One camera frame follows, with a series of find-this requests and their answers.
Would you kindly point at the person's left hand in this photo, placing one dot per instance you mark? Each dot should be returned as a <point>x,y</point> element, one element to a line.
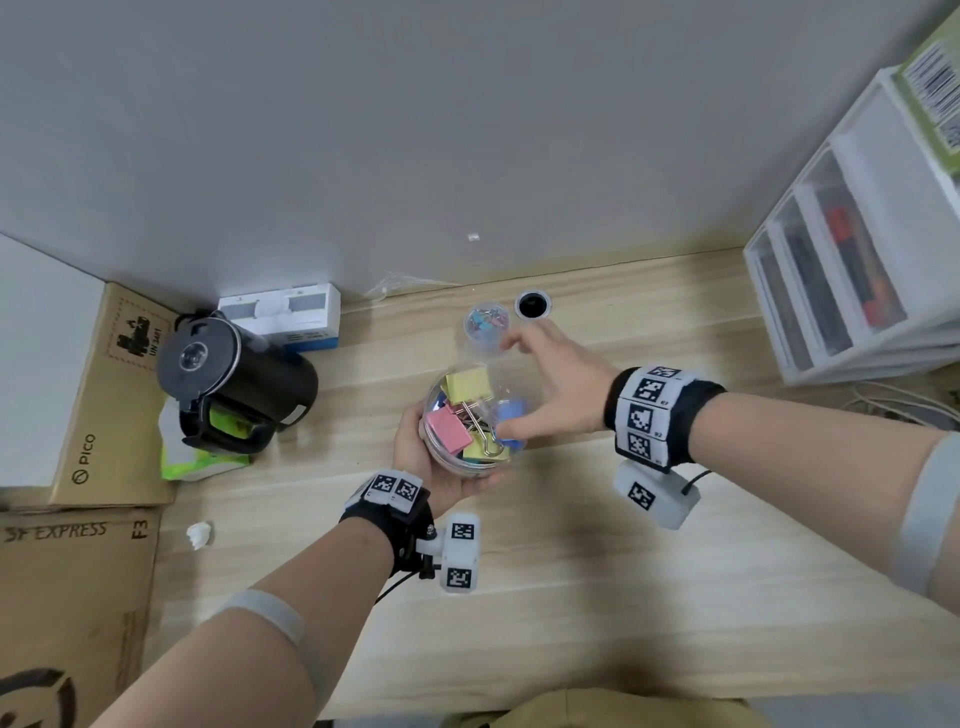
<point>412,465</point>

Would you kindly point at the person's right hand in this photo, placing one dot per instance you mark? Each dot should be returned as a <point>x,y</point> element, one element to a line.
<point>570,390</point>

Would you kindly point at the large clear plastic jar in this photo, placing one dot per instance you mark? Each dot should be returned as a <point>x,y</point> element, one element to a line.
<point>442,457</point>

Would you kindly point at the pile of colourful binder clips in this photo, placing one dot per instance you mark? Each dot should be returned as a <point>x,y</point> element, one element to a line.
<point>444,431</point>

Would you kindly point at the clear large jar lid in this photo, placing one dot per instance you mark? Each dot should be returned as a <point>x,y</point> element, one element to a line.
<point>480,360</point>

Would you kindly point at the small clear plastic jar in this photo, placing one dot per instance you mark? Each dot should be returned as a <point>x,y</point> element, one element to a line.
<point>487,341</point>

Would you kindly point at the cluster of small colourful clips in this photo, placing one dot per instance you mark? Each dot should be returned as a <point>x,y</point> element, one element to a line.
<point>486,321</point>

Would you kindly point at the person's left forearm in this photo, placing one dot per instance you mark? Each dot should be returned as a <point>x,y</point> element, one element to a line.
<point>315,600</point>

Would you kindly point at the person's right forearm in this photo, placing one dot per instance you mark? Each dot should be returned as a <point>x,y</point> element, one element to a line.
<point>787,465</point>

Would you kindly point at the person's olive trousers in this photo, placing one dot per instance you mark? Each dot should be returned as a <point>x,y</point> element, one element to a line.
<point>600,709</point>

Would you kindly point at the black electric kettle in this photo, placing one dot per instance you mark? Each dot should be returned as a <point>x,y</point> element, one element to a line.
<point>277,382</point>

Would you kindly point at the white and blue box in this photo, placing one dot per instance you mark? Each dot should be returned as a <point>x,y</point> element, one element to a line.
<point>326,315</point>

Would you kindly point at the clear plastic wrapper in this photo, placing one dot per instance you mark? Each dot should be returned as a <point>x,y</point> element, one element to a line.
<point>405,285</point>

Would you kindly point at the crumpled white paper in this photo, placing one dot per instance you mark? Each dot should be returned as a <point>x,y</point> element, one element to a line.
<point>199,535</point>

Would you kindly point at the green tissue pack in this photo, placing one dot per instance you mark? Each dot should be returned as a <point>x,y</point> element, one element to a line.
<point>176,465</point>

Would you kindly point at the small brown cardboard box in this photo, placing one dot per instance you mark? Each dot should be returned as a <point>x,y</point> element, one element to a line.
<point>105,420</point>

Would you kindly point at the large brown cardboard box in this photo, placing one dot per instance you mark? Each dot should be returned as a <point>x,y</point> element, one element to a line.
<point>67,600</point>

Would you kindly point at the white cabinet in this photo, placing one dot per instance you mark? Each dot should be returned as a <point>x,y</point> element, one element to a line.
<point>37,360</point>

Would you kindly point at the white plastic drawer unit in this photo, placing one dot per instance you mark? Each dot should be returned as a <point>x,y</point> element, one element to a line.
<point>885,150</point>

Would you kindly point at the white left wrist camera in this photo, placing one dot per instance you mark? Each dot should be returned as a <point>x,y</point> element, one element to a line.
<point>461,555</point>

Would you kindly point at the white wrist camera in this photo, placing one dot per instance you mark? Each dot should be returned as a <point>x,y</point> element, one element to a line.
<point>461,555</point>
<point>667,506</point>

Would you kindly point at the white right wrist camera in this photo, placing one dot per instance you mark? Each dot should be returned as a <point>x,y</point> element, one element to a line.
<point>667,506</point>

